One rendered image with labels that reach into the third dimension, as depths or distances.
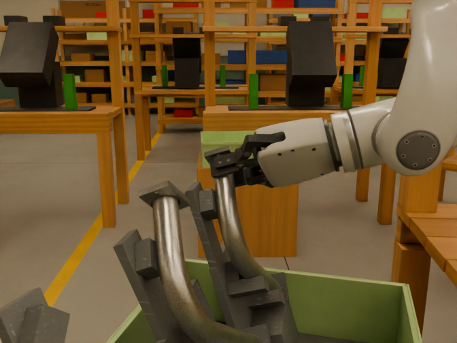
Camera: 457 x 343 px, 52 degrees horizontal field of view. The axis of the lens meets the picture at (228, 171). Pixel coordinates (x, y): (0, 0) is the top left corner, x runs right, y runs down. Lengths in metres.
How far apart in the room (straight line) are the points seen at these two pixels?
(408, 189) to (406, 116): 0.92
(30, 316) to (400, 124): 0.42
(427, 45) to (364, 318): 0.50
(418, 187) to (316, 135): 0.88
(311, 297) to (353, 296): 0.07
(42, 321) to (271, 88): 7.65
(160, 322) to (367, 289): 0.43
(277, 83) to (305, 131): 7.36
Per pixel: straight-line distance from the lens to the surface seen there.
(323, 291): 0.87
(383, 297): 0.87
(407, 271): 1.56
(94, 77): 10.62
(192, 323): 0.52
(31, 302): 0.44
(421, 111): 0.56
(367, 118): 0.64
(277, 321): 0.79
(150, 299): 0.53
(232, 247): 0.65
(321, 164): 0.66
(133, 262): 0.52
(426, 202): 1.50
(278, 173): 0.67
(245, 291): 0.70
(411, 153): 0.57
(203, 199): 0.66
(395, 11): 11.00
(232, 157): 0.66
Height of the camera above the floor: 1.34
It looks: 14 degrees down
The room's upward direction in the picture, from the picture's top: straight up
